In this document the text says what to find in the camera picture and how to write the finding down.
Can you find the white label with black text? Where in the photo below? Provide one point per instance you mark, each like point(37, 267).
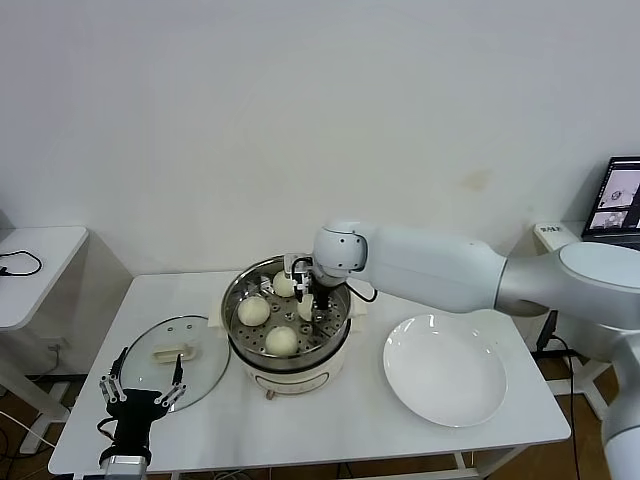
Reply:
point(550, 230)

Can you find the white side desk with laptop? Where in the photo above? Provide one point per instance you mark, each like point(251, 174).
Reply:
point(550, 240)

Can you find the cream electric cooking pot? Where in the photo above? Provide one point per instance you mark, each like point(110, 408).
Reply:
point(300, 380)

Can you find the round white plate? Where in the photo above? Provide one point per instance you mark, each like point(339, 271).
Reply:
point(440, 370)

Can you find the perforated steel steamer basket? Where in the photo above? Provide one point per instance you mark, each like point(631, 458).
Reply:
point(250, 345)

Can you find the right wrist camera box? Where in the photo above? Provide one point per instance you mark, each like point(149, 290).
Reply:
point(299, 277)

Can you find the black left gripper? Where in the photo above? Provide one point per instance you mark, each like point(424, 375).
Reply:
point(135, 415)

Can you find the grey open laptop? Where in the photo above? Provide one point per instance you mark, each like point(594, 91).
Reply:
point(617, 200)

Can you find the white steamed baozi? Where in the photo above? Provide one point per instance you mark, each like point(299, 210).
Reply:
point(254, 311)
point(305, 309)
point(282, 286)
point(282, 341)

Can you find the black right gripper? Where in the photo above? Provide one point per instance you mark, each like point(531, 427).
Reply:
point(323, 295)

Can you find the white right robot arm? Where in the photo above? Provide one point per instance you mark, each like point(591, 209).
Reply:
point(425, 270)

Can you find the round glass pot lid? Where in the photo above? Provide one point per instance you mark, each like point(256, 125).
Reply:
point(145, 370)

